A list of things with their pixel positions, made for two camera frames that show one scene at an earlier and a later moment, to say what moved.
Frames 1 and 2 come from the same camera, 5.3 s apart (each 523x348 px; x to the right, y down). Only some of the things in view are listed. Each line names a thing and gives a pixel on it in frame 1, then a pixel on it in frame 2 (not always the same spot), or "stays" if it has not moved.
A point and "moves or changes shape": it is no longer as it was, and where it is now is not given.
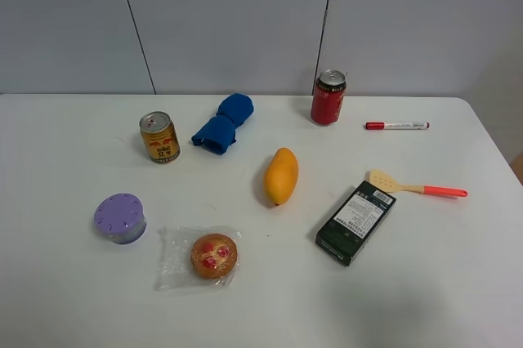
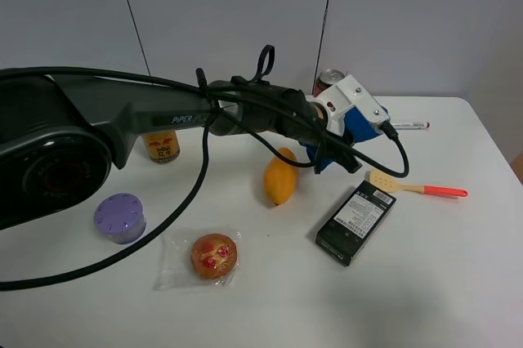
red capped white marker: x=403 y=126 stays
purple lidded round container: x=120 y=217 stays
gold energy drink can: x=160 y=137 stays
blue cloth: x=217 y=133 moves or changes shape
